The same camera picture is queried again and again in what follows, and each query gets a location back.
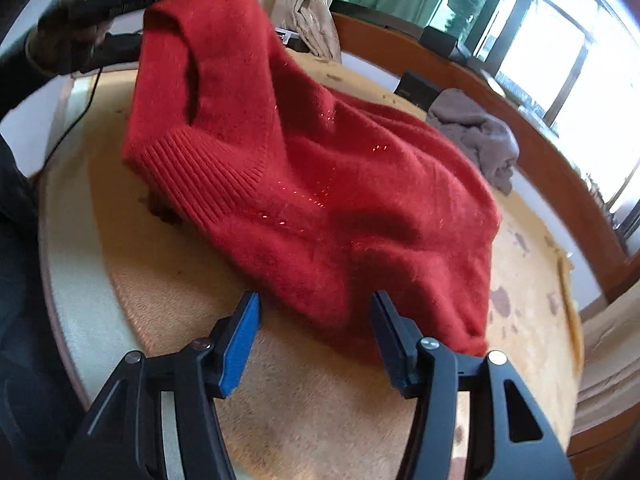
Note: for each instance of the person's left hand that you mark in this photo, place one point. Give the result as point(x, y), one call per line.
point(65, 40)

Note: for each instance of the tan paw print blanket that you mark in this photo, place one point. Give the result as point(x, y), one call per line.
point(300, 410)

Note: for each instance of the person's dark clothing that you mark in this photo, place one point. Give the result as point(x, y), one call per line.
point(25, 310)

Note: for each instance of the red knit sweater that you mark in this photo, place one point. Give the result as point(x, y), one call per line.
point(310, 185)

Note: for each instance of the beige curtain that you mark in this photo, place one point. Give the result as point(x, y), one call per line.
point(305, 5)
point(610, 360)

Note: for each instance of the white mattress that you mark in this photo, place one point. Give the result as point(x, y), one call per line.
point(70, 285)

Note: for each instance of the grey cloth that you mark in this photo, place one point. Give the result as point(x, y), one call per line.
point(475, 132)

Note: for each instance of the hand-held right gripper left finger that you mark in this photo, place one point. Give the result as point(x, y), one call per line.
point(242, 345)

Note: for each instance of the flat black box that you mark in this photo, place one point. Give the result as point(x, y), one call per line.
point(417, 90)

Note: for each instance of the wooden bed frame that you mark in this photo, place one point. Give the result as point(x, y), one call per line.
point(550, 160)

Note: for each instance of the window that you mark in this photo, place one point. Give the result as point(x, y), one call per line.
point(550, 35)

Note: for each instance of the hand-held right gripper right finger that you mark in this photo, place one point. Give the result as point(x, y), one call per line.
point(389, 345)

